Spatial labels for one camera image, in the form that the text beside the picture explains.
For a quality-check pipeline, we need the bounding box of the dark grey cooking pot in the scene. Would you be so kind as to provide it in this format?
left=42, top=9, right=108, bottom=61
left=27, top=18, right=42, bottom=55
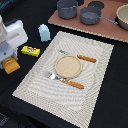
left=57, top=0, right=78, bottom=19

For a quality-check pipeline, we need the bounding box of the dark grey saucepan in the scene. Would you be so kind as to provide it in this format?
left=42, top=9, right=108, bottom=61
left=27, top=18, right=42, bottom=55
left=80, top=6, right=117, bottom=25

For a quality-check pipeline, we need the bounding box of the yellow butter box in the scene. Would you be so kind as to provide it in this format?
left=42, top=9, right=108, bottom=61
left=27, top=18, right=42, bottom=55
left=21, top=46, right=40, bottom=57

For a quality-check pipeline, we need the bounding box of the orange bread loaf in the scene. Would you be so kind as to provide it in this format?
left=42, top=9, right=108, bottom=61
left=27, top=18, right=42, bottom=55
left=2, top=57, right=20, bottom=74

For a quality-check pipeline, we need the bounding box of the round beige plate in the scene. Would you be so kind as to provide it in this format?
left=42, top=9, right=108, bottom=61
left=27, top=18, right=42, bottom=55
left=55, top=55, right=82, bottom=78

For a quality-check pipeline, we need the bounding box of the knife with orange handle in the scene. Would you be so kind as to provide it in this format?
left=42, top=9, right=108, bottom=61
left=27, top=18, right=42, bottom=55
left=58, top=50, right=97, bottom=63

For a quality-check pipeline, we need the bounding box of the beige woven placemat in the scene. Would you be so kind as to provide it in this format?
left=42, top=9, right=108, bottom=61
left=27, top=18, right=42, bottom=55
left=13, top=31, right=113, bottom=128

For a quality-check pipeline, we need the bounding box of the fork with orange handle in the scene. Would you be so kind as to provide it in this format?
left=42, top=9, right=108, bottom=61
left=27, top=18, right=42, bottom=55
left=43, top=71, right=84, bottom=89

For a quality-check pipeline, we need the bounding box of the beige bowl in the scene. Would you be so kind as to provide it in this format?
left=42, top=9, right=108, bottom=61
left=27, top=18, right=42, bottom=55
left=116, top=4, right=128, bottom=30

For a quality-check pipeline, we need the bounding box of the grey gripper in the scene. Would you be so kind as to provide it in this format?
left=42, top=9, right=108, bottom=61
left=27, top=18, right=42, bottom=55
left=0, top=41, right=18, bottom=69

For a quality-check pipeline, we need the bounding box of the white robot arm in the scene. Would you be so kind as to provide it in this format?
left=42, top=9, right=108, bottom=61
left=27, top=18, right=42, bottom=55
left=0, top=16, right=28, bottom=68

